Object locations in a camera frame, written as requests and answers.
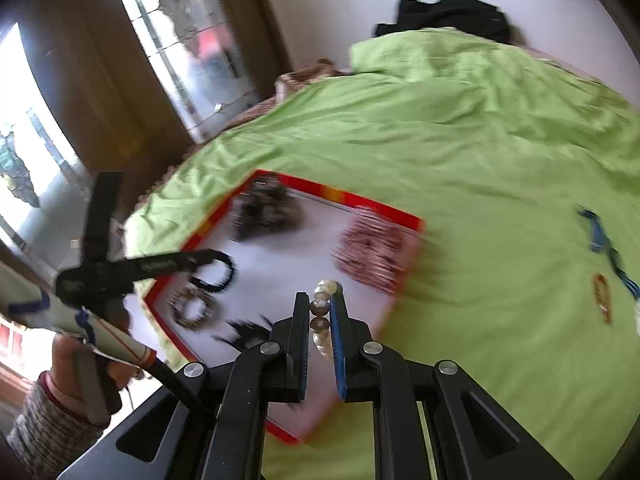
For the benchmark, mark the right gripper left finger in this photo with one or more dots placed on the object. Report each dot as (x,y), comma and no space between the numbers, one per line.
(207,422)

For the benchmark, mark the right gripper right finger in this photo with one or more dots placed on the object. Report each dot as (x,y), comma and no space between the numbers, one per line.
(430,421)

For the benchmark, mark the black scrunchie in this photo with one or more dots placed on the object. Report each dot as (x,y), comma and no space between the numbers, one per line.
(215,272)

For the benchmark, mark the grey knit sleeve forearm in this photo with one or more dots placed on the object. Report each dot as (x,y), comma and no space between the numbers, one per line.
(47,437)

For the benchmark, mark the left hand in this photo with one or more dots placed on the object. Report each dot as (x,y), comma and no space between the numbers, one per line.
(77,387)

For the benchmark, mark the black hair clip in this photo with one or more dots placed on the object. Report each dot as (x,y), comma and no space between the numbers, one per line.
(246,334)

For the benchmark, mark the red rimmed white tray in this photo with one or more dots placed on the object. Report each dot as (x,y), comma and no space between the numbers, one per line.
(272,269)

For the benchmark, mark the dark patterned scrunchie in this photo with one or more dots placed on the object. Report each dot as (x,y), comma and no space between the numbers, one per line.
(266,207)

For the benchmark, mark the red white patterned scrunchie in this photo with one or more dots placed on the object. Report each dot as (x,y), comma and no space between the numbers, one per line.
(372,251)

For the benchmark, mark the green bed sheet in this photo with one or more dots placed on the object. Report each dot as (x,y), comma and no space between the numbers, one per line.
(496,151)

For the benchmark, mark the window with lattice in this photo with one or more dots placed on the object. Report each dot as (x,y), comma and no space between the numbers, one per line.
(192,50)

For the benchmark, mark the black garment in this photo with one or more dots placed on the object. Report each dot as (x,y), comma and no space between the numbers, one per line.
(473,17)

